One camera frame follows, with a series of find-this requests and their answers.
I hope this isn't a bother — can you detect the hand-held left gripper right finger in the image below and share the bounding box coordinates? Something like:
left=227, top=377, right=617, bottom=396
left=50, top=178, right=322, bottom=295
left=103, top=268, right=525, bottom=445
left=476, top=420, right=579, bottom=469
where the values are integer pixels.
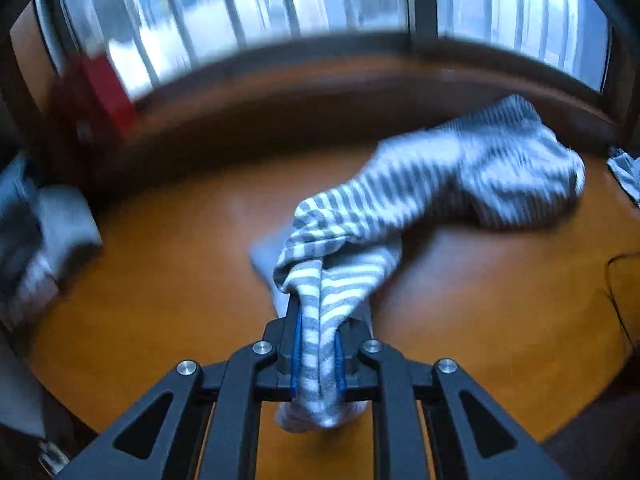
left=335, top=317, right=571, bottom=480

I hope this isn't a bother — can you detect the pale folded cloth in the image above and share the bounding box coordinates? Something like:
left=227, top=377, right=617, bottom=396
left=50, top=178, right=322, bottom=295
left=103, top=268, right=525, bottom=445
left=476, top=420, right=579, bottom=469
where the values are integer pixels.
left=0, top=152, right=104, bottom=321

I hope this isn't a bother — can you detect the thin dark cable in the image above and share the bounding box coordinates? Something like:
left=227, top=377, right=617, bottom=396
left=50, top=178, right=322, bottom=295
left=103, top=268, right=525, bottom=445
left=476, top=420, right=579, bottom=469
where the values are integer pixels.
left=604, top=254, right=640, bottom=347

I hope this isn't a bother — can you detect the red box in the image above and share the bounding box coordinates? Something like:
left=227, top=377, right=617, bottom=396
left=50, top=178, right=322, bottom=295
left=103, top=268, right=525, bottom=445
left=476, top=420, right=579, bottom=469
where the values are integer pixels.
left=55, top=54, right=139, bottom=137

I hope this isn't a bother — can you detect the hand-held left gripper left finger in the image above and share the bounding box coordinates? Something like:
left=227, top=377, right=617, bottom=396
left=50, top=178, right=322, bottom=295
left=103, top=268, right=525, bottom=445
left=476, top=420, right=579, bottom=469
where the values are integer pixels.
left=55, top=300, right=303, bottom=480

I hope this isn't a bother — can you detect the grey white striped garment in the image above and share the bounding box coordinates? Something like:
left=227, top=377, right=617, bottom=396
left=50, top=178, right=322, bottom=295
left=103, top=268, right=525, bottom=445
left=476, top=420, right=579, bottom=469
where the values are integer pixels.
left=248, top=94, right=587, bottom=433

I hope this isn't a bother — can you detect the wooden window sill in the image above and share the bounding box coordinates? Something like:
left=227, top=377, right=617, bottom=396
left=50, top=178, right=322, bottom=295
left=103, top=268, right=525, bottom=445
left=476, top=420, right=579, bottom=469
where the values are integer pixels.
left=92, top=55, right=621, bottom=198

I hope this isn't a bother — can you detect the window with metal bars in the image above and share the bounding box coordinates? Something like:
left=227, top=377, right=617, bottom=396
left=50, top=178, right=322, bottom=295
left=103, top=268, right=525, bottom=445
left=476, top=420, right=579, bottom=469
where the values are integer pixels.
left=35, top=0, right=613, bottom=103

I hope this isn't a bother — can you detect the crumpled grey cloth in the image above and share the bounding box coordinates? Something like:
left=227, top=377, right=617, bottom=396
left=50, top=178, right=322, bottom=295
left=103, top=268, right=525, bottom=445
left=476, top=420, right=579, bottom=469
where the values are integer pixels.
left=606, top=146, right=640, bottom=208

